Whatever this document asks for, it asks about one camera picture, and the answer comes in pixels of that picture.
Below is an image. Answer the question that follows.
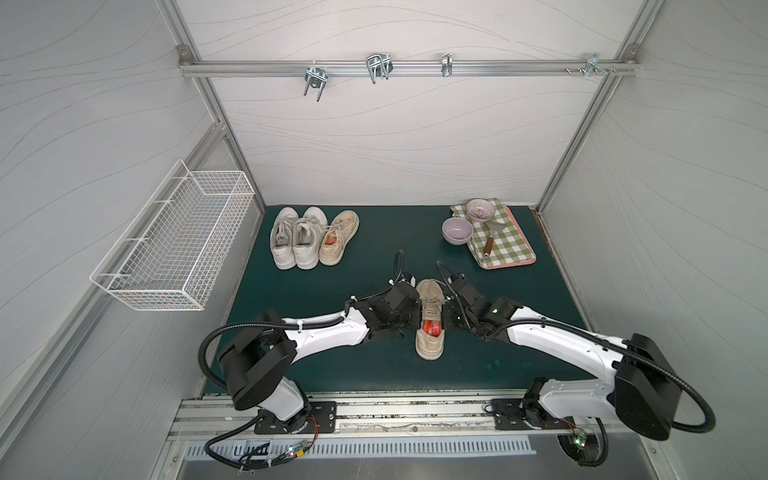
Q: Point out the red insole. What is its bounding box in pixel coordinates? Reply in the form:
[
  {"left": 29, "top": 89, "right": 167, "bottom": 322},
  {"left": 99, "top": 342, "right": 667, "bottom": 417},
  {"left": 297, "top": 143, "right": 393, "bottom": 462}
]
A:
[{"left": 421, "top": 320, "right": 442, "bottom": 337}]

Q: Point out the beige sneaker with red insole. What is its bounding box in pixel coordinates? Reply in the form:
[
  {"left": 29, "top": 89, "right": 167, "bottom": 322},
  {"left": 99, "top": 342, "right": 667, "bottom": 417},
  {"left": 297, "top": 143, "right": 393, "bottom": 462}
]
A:
[{"left": 415, "top": 279, "right": 446, "bottom": 361}]

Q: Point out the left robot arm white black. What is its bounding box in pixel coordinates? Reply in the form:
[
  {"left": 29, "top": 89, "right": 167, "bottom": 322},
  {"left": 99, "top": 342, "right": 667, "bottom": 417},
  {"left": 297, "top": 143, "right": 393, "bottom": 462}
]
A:
[{"left": 217, "top": 274, "right": 419, "bottom": 431}]

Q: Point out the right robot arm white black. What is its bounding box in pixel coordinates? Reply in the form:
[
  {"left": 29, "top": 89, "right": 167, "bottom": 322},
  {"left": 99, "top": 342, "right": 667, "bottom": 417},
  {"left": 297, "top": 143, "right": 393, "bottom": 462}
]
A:
[{"left": 447, "top": 274, "right": 681, "bottom": 441}]

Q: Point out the lilac ceramic bowl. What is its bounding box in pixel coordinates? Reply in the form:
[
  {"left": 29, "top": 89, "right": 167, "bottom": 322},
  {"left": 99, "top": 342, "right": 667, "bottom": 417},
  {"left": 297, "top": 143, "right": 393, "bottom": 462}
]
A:
[{"left": 441, "top": 217, "right": 474, "bottom": 246}]

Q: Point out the green white checkered cloth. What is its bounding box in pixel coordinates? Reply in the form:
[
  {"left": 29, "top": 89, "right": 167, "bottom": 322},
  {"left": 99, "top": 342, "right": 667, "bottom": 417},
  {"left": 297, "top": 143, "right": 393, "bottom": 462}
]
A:
[{"left": 451, "top": 198, "right": 537, "bottom": 270}]

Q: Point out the beige sneaker by white pair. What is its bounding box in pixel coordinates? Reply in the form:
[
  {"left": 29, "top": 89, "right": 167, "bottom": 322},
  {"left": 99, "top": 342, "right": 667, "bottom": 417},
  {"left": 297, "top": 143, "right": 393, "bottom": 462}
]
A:
[{"left": 318, "top": 210, "right": 360, "bottom": 266}]

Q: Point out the striped small ceramic bowl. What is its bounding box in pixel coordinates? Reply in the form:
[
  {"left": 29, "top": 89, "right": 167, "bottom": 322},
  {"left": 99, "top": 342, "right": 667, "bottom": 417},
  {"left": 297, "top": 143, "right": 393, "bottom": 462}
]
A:
[{"left": 466, "top": 198, "right": 496, "bottom": 223}]

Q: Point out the white sneaker right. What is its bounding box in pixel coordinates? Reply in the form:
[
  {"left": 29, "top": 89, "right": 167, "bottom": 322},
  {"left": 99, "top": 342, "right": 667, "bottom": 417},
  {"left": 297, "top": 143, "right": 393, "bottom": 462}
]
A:
[{"left": 292, "top": 206, "right": 328, "bottom": 270}]

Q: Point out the white sneaker left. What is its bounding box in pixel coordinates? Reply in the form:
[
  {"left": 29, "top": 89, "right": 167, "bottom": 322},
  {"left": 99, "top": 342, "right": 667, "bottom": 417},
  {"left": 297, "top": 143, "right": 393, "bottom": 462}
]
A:
[{"left": 269, "top": 207, "right": 299, "bottom": 270}]

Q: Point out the white vent grille strip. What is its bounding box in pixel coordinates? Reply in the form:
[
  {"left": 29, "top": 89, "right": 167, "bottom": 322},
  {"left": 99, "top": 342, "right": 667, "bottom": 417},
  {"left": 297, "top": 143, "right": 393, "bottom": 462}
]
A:
[{"left": 211, "top": 435, "right": 536, "bottom": 461}]

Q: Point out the metal hook clamp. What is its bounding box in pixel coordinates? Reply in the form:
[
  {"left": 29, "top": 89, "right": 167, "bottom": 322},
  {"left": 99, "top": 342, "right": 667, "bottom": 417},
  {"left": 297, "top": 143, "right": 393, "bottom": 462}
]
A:
[
  {"left": 365, "top": 53, "right": 393, "bottom": 84},
  {"left": 303, "top": 65, "right": 328, "bottom": 102},
  {"left": 441, "top": 53, "right": 453, "bottom": 78},
  {"left": 564, "top": 53, "right": 618, "bottom": 78}
]

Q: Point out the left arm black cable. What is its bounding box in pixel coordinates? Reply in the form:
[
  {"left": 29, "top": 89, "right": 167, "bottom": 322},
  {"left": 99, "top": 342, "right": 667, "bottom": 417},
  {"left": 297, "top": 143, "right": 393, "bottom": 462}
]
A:
[{"left": 197, "top": 250, "right": 407, "bottom": 391}]

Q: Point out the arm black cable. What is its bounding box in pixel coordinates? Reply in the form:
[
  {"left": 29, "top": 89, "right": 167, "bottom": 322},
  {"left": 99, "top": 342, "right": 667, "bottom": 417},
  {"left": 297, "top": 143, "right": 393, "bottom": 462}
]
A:
[
  {"left": 197, "top": 250, "right": 407, "bottom": 391},
  {"left": 434, "top": 260, "right": 717, "bottom": 434}
]

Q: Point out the wooden handled metal spatula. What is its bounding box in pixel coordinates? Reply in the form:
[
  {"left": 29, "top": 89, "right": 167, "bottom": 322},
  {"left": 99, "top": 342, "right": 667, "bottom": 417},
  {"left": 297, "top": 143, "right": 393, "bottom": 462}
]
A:
[{"left": 483, "top": 221, "right": 506, "bottom": 262}]

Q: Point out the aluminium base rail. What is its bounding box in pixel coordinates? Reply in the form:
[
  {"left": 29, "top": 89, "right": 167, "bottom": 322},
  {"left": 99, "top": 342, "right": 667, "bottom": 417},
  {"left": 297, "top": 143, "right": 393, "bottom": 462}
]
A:
[{"left": 167, "top": 389, "right": 655, "bottom": 442}]

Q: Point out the white wire basket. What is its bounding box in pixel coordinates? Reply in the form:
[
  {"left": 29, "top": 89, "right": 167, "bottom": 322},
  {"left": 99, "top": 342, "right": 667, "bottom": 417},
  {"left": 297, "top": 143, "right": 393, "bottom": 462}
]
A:
[{"left": 90, "top": 160, "right": 254, "bottom": 312}]

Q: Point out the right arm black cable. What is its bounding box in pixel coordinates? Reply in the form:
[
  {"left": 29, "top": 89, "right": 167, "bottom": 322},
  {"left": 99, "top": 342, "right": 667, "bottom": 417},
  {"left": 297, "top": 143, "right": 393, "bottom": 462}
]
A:
[{"left": 434, "top": 260, "right": 717, "bottom": 434}]

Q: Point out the aluminium top rail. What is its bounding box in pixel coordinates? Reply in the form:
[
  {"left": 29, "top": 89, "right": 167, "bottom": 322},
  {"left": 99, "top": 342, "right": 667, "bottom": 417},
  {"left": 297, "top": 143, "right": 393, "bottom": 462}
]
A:
[{"left": 180, "top": 57, "right": 641, "bottom": 78}]

